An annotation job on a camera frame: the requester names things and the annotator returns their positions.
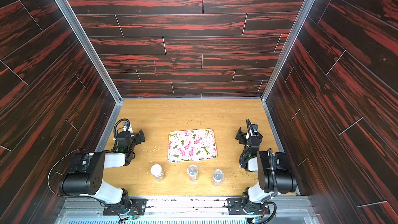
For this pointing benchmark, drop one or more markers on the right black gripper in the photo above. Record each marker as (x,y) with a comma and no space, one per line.
(242,135)

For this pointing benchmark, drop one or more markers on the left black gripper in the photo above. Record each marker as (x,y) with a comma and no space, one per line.
(137,137)

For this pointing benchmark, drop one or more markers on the clear plastic candy jar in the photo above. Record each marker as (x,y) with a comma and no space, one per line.
(217,177)

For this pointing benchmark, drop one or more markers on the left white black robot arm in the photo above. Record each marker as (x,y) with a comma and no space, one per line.
(84,177)

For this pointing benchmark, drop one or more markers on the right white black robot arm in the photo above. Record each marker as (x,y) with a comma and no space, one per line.
(274,171)

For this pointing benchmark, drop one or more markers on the jar with white lid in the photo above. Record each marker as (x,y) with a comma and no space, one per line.
(158,172)

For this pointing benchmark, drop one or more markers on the middle clear candy jar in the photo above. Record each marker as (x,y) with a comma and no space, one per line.
(193,172)

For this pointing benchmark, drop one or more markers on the floral pattern tray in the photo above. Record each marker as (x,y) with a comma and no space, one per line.
(192,145)

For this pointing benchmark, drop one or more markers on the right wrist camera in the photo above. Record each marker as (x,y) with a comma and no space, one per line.
(254,129)

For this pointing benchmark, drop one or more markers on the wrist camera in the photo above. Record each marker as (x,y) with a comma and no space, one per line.
(127,127)
(254,129)

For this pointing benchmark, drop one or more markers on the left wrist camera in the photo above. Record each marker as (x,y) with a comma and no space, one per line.
(127,127)

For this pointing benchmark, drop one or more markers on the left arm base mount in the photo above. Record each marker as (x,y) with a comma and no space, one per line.
(135,207)

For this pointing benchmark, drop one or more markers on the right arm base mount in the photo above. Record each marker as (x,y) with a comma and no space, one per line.
(241,206)

